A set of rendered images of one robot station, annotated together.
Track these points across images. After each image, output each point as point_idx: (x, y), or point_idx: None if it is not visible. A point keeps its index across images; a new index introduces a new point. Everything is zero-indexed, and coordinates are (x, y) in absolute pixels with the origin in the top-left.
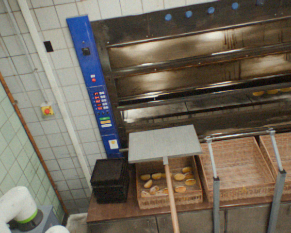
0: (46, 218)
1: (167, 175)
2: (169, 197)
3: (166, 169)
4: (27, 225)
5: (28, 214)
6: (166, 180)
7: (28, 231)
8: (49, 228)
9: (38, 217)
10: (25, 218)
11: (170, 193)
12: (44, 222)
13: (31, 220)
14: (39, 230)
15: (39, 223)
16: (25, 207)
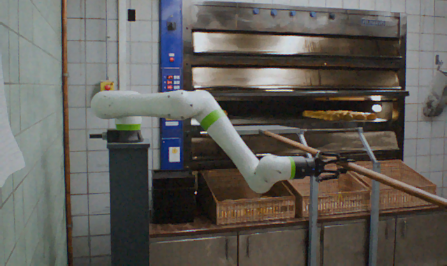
0: (147, 140)
1: (272, 133)
2: (283, 138)
3: (267, 132)
4: (133, 135)
5: (138, 119)
6: (272, 135)
7: (133, 142)
8: None
9: (141, 134)
10: (135, 122)
11: (282, 137)
12: (148, 141)
13: (137, 130)
14: (146, 142)
15: (142, 140)
16: None
